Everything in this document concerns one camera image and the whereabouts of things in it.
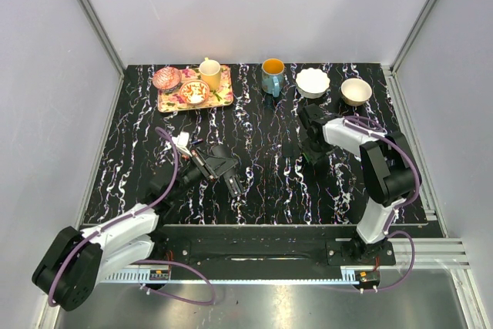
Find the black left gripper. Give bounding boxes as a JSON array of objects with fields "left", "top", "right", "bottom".
[{"left": 168, "top": 148, "right": 238, "bottom": 202}]

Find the black remote battery cover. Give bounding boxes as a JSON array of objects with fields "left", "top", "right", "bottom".
[{"left": 282, "top": 140, "right": 295, "bottom": 158}]

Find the black remote control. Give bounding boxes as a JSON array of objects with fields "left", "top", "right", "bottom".
[{"left": 223, "top": 174, "right": 243, "bottom": 198}]

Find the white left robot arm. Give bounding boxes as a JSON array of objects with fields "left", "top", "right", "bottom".
[{"left": 32, "top": 145, "right": 241, "bottom": 311}]

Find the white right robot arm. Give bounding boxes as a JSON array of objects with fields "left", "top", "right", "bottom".
[{"left": 297, "top": 104, "right": 421, "bottom": 264}]

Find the white scalloped bowl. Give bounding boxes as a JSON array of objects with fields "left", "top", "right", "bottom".
[{"left": 295, "top": 68, "right": 330, "bottom": 99}]

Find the cream round bowl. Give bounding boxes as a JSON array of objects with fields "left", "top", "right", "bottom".
[{"left": 340, "top": 78, "right": 373, "bottom": 107}]

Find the orange patterned bowl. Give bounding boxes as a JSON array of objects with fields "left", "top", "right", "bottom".
[{"left": 179, "top": 79, "right": 210, "bottom": 106}]

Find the floral rectangular tray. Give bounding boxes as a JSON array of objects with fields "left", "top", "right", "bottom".
[{"left": 157, "top": 65, "right": 233, "bottom": 113}]

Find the blue mug orange inside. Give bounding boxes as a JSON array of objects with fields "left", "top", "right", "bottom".
[{"left": 261, "top": 59, "right": 284, "bottom": 98}]

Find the yellow mug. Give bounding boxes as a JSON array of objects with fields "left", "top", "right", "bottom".
[{"left": 199, "top": 57, "right": 221, "bottom": 91}]

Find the pink patterned bowl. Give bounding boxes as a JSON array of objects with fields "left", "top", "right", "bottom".
[{"left": 152, "top": 66, "right": 182, "bottom": 93}]

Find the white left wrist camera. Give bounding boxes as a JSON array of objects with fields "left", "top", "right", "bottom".
[{"left": 172, "top": 131, "right": 191, "bottom": 156}]

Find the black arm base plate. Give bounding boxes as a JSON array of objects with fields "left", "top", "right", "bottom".
[{"left": 148, "top": 225, "right": 396, "bottom": 267}]

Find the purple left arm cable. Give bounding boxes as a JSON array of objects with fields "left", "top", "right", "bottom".
[{"left": 46, "top": 126, "right": 216, "bottom": 307}]

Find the aluminium front rail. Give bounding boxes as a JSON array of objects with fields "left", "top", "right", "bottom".
[{"left": 102, "top": 238, "right": 470, "bottom": 285}]

